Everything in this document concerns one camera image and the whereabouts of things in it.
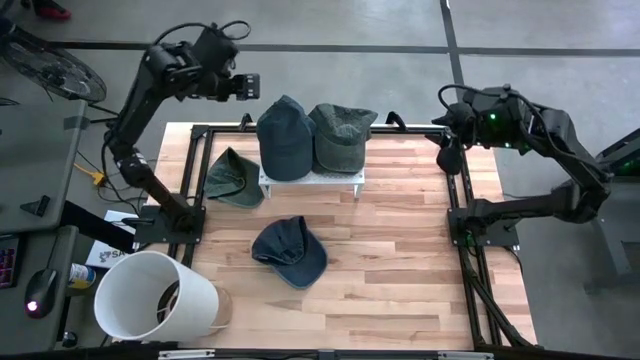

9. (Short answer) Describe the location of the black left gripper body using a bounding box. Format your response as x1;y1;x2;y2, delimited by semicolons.
217;72;247;101

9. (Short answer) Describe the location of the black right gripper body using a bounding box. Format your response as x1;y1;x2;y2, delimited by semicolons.
444;102;481;149

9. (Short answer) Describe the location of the dark teal baseball cap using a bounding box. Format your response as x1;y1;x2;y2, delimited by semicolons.
255;94;318;183

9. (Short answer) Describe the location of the green baseball cap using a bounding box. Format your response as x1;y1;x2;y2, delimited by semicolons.
203;146;266;209
307;102;379;175

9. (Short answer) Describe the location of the navy baseball cap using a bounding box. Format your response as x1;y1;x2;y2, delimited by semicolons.
250;215;329;291

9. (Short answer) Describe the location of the white perforated metal shelf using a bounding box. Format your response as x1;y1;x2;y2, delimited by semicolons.
257;164;366;200

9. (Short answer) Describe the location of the black metal stand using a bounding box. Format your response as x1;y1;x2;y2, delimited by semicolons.
574;127;640;292

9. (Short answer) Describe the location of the black floor fan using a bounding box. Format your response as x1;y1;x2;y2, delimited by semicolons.
0;19;124;124

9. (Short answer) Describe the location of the red shoe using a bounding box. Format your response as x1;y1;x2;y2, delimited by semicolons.
19;0;72;22

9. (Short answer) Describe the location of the black flat bar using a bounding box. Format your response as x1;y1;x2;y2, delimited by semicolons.
59;199;142;255

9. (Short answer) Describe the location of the white lampshade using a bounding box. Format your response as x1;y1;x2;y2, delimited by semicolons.
93;250;221;344

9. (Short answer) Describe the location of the grey desk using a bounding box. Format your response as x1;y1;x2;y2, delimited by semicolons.
0;224;80;354
0;98;89;235

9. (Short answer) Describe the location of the white printed cardboard box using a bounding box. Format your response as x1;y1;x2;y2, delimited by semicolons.
84;209;139;271

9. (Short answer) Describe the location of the white and yellow can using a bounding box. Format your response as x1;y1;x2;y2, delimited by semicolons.
67;262;98;291

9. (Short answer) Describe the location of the black computer mouse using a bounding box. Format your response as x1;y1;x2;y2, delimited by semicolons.
23;267;59;320

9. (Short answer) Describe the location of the black keyboard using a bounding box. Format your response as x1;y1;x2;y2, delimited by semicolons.
0;234;21;290

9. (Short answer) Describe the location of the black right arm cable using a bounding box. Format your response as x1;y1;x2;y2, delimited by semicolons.
437;83;506;109

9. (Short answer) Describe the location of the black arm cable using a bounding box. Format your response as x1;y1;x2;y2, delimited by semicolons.
437;83;506;109
154;19;252;47

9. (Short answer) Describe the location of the black metal table frame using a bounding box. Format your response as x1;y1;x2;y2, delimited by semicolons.
167;112;539;351

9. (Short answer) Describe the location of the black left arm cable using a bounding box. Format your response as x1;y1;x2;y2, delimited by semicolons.
154;19;252;47

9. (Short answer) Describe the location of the black floor cable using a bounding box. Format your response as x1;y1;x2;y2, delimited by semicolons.
74;144;156;204

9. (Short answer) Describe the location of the yellow power cord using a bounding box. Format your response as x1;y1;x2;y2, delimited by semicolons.
73;162;111;189

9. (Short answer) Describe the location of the silver metal bracket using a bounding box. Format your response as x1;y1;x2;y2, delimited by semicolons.
158;349;217;360
437;351;495;360

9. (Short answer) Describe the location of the black bracket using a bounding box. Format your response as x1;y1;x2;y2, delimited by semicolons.
19;194;52;218

